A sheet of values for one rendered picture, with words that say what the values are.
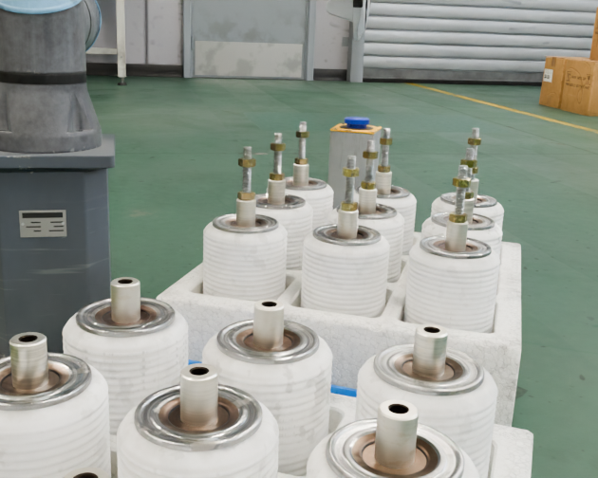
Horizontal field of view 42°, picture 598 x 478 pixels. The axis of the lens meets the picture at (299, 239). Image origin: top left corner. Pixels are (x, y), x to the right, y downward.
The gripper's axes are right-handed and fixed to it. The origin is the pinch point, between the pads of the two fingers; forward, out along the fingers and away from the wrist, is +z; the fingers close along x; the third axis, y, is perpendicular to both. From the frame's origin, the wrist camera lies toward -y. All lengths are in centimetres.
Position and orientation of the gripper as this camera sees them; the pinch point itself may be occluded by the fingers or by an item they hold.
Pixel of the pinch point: (362, 31)
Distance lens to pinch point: 123.5
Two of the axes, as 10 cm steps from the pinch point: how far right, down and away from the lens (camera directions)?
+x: -2.7, 2.6, -9.3
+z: -0.4, 9.6, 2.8
